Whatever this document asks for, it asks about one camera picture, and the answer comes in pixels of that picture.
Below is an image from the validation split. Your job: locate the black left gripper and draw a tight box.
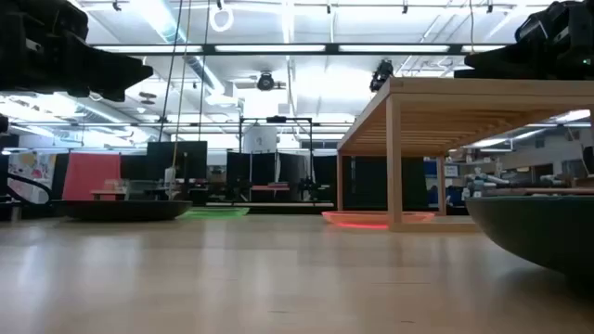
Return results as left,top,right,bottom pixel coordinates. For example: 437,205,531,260
0,0,154,102

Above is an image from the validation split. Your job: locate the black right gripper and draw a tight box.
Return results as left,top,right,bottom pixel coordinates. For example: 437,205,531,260
454,0,594,80

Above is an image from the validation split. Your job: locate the translucent green plate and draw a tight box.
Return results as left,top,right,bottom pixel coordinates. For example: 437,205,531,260
178,206,251,221

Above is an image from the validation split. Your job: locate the dark teal plate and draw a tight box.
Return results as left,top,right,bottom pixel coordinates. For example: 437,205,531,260
465,194,594,280

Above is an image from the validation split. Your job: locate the slatted wooden shelf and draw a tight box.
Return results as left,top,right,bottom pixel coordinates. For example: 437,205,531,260
337,76,594,233

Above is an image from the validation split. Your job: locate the red fabric panel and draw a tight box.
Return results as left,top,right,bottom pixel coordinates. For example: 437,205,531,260
61,152,123,202

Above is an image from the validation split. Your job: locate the black monitor panel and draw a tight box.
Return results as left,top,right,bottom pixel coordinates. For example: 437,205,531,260
146,140,209,181

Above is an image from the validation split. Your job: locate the wooden bench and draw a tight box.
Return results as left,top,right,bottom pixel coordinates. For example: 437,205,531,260
89,188,128,202

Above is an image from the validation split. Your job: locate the black ceiling-mounted device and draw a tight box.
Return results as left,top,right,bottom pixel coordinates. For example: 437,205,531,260
368,58,395,93
256,71,276,92

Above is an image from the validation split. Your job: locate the white cylindrical tank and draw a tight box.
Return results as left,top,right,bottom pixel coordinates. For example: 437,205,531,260
242,125,278,155

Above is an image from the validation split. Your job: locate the black hanging cable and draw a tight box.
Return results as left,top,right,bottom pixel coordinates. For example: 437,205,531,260
157,0,186,143

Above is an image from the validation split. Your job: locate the black overhead frame beam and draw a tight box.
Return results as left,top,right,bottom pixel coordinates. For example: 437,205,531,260
90,43,510,58

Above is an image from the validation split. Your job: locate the colourful wall poster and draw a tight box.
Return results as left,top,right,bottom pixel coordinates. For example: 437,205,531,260
7,152,58,203

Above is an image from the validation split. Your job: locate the white hanging ring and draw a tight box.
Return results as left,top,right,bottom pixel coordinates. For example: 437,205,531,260
208,4,235,33

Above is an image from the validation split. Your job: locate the black hose loop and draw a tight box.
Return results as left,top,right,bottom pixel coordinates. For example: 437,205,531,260
6,172,54,206

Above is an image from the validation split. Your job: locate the black gantry frame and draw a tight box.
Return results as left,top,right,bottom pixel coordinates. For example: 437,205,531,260
238,115,314,206

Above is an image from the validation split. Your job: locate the black aluminium rig frame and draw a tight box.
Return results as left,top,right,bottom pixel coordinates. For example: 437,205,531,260
0,199,468,222

